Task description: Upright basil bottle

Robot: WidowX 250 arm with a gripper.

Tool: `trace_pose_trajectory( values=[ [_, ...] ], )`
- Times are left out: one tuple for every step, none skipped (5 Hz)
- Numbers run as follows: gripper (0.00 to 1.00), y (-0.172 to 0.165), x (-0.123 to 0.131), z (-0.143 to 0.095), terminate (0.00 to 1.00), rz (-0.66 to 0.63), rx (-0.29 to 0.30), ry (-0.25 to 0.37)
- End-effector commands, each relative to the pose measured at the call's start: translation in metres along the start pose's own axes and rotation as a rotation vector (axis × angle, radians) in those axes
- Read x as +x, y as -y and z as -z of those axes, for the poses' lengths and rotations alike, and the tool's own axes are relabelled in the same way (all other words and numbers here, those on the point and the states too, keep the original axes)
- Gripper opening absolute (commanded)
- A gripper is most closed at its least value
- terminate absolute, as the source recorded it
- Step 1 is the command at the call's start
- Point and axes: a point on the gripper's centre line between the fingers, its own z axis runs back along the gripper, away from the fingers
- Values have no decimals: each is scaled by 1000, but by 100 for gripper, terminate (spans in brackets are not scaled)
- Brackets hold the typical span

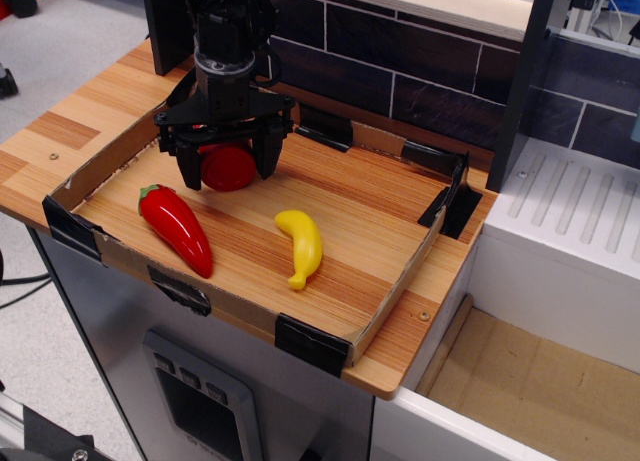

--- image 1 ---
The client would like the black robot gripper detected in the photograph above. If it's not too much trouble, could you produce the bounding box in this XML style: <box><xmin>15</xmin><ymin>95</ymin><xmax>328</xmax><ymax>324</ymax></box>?
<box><xmin>154</xmin><ymin>66</ymin><xmax>295</xmax><ymax>190</ymax></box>

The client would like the red-lidded spice bottle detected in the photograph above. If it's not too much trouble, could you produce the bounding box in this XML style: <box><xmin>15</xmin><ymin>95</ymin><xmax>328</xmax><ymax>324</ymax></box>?
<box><xmin>198</xmin><ymin>135</ymin><xmax>257</xmax><ymax>192</ymax></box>

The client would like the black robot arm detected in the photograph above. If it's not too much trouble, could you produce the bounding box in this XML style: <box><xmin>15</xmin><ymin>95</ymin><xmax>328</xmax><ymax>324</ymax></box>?
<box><xmin>144</xmin><ymin>0</ymin><xmax>295</xmax><ymax>191</ymax></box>

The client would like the taped cardboard fence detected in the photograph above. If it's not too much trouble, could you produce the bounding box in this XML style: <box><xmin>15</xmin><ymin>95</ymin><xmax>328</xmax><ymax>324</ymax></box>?
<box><xmin>41</xmin><ymin>55</ymin><xmax>484</xmax><ymax>380</ymax></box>

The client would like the red toy chili pepper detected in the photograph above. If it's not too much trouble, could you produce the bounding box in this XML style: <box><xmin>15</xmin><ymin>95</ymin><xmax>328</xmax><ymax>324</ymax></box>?
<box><xmin>138</xmin><ymin>184</ymin><xmax>213</xmax><ymax>279</ymax></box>

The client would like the yellow toy banana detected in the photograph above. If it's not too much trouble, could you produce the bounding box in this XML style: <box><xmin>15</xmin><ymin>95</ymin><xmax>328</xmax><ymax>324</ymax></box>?
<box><xmin>274</xmin><ymin>210</ymin><xmax>323</xmax><ymax>290</ymax></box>

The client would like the grey dishwasher control panel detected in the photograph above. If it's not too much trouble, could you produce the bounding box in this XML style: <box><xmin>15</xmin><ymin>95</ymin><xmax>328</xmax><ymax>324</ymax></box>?
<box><xmin>143</xmin><ymin>331</ymin><xmax>264</xmax><ymax>460</ymax></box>

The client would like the white toy sink unit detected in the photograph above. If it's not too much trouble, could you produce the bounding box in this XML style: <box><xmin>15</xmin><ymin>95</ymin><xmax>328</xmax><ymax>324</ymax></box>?
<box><xmin>370</xmin><ymin>141</ymin><xmax>639</xmax><ymax>460</ymax></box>

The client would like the dark left back post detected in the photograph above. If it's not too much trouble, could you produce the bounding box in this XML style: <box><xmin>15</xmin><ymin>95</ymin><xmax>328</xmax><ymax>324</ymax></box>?
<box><xmin>144</xmin><ymin>0</ymin><xmax>194</xmax><ymax>75</ymax></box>

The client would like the black floor cable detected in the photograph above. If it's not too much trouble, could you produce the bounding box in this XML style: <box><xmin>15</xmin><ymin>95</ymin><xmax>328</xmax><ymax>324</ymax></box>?
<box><xmin>0</xmin><ymin>273</ymin><xmax>53</xmax><ymax>310</ymax></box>

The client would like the dark grey vertical post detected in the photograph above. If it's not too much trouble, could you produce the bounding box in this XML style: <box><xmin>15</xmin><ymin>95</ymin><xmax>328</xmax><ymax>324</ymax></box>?
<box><xmin>486</xmin><ymin>0</ymin><xmax>554</xmax><ymax>192</ymax></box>

